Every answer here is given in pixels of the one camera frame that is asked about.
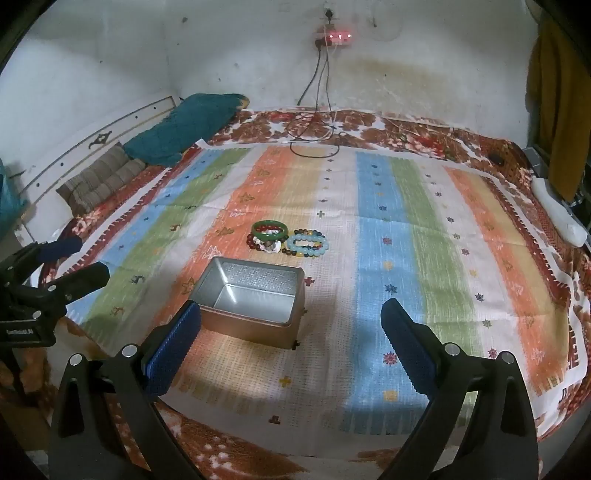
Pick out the white headboard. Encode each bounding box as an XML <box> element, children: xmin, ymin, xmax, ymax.
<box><xmin>0</xmin><ymin>96</ymin><xmax>178</xmax><ymax>241</ymax></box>

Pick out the white bolster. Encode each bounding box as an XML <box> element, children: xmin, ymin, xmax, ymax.
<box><xmin>531</xmin><ymin>175</ymin><xmax>590</xmax><ymax>247</ymax></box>

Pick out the multicolour bead bracelet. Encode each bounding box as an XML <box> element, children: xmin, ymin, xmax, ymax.
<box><xmin>283</xmin><ymin>227</ymin><xmax>327</xmax><ymax>258</ymax></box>

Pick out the white power strip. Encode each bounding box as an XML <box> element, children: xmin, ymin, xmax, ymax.
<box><xmin>315</xmin><ymin>26</ymin><xmax>354</xmax><ymax>47</ymax></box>

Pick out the green bangle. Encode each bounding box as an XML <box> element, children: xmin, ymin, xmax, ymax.
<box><xmin>252</xmin><ymin>222</ymin><xmax>290</xmax><ymax>242</ymax></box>

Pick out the grey metal frame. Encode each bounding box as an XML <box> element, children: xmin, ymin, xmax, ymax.
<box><xmin>525</xmin><ymin>147</ymin><xmax>549</xmax><ymax>177</ymax></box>

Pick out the silver metal tin box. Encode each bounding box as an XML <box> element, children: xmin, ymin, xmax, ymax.
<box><xmin>188</xmin><ymin>257</ymin><xmax>308</xmax><ymax>350</ymax></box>

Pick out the yellow hanging garment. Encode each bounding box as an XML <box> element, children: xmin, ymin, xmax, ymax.
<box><xmin>526</xmin><ymin>18</ymin><xmax>586</xmax><ymax>202</ymax></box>

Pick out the teal hanging cloth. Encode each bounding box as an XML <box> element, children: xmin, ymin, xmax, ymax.
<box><xmin>0</xmin><ymin>159</ymin><xmax>27</xmax><ymax>217</ymax></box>

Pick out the teal pillow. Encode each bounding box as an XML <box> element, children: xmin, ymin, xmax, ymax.
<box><xmin>124</xmin><ymin>93</ymin><xmax>250</xmax><ymax>167</ymax></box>

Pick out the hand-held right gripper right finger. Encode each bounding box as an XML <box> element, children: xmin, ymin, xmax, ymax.
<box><xmin>369</xmin><ymin>298</ymin><xmax>539</xmax><ymax>480</ymax></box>

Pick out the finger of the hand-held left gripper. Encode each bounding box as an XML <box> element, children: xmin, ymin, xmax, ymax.
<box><xmin>0</xmin><ymin>262</ymin><xmax>112</xmax><ymax>320</ymax></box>
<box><xmin>0</xmin><ymin>237</ymin><xmax>84</xmax><ymax>284</ymax></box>

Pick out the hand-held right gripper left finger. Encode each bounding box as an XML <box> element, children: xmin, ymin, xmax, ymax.
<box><xmin>48</xmin><ymin>300</ymin><xmax>204</xmax><ymax>480</ymax></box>

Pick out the black cable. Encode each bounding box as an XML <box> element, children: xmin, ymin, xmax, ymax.
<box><xmin>284</xmin><ymin>8</ymin><xmax>352</xmax><ymax>158</ymax></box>

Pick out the dark red bead bracelet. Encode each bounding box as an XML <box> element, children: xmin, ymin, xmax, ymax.
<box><xmin>246</xmin><ymin>233</ymin><xmax>282</xmax><ymax>254</ymax></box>

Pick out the light blue bead bracelet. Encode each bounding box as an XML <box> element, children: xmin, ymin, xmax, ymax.
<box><xmin>286</xmin><ymin>232</ymin><xmax>330</xmax><ymax>254</ymax></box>

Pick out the striped pastel cloth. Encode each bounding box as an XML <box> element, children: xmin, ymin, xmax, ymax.
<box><xmin>60</xmin><ymin>145</ymin><xmax>578</xmax><ymax>437</ymax></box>

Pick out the brown checkered cushion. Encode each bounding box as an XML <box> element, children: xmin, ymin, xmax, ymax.
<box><xmin>56</xmin><ymin>143</ymin><xmax>146</xmax><ymax>215</ymax></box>

